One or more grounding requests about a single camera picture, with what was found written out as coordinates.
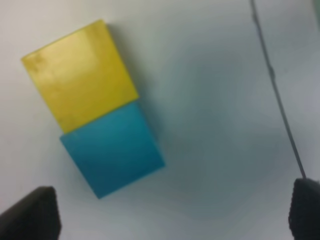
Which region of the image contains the blue cube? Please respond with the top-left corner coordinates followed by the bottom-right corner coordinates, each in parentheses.
top-left (60, 101), bottom-right (165, 199)

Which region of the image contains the yellow cube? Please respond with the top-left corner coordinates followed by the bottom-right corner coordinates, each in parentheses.
top-left (22, 20), bottom-right (139, 133)

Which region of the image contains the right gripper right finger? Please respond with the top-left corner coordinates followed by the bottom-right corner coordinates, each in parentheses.
top-left (288, 178), bottom-right (320, 240)

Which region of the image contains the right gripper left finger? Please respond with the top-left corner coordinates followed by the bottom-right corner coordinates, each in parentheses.
top-left (0, 186), bottom-right (62, 240)

